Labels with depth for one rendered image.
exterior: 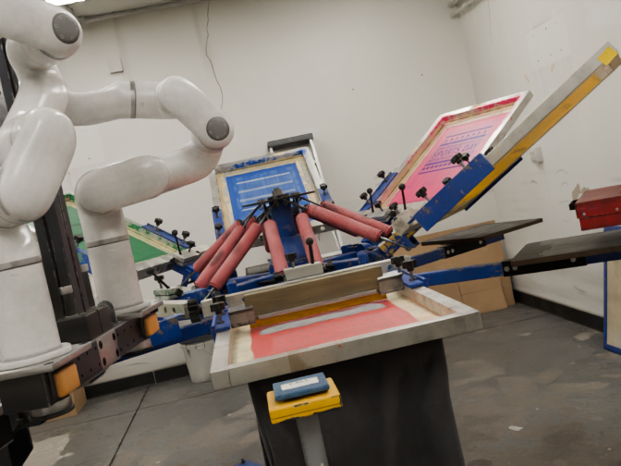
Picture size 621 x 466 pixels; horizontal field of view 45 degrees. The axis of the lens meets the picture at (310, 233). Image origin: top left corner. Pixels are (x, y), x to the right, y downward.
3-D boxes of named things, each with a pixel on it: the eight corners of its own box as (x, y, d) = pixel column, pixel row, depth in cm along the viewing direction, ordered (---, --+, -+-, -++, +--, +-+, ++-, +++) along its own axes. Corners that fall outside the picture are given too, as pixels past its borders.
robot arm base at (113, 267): (73, 324, 163) (56, 254, 162) (94, 313, 175) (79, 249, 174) (140, 311, 161) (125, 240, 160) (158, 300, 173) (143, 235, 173)
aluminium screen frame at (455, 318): (483, 328, 159) (480, 311, 159) (213, 391, 154) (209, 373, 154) (403, 287, 238) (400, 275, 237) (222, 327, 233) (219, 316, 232)
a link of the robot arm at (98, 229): (127, 239, 174) (112, 171, 173) (132, 239, 161) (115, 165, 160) (85, 248, 171) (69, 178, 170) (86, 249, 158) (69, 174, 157)
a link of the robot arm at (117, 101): (132, 76, 171) (34, 72, 164) (137, 93, 160) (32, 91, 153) (132, 111, 174) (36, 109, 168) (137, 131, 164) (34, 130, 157)
